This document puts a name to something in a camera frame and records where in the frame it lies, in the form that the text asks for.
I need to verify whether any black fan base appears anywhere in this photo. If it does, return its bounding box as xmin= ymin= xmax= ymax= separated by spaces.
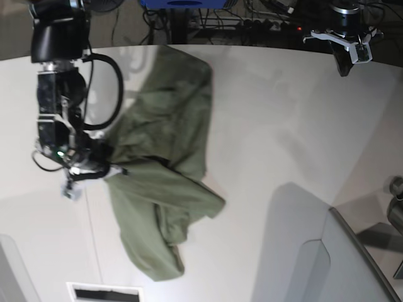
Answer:
xmin=89 ymin=0 xmax=124 ymax=13

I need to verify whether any olive green t-shirt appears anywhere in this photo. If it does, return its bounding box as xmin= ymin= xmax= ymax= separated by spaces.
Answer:
xmin=106 ymin=46 xmax=225 ymax=281

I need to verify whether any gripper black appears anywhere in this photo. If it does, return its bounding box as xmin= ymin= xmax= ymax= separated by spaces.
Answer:
xmin=75 ymin=138 xmax=113 ymax=172
xmin=329 ymin=23 xmax=362 ymax=77

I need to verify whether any white label with black strip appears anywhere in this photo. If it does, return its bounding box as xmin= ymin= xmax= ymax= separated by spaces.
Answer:
xmin=66 ymin=282 xmax=145 ymax=302

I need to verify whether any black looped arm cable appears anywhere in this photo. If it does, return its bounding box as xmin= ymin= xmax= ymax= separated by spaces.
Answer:
xmin=80 ymin=52 xmax=125 ymax=132

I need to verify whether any grey metal stand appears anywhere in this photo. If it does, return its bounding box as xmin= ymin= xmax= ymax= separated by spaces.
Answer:
xmin=329 ymin=176 xmax=403 ymax=302

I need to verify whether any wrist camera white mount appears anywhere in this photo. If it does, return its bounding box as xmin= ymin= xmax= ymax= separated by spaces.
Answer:
xmin=60 ymin=165 xmax=130 ymax=202
xmin=303 ymin=29 xmax=383 ymax=64

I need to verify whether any black power strip red light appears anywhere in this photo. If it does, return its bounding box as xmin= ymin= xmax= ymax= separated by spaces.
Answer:
xmin=242 ymin=19 xmax=304 ymax=33

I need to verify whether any blue box with oval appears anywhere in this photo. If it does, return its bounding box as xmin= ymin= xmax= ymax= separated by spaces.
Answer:
xmin=140 ymin=0 xmax=226 ymax=9

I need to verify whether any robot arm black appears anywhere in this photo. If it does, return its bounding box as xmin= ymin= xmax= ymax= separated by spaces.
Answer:
xmin=329 ymin=1 xmax=365 ymax=77
xmin=28 ymin=1 xmax=123 ymax=179

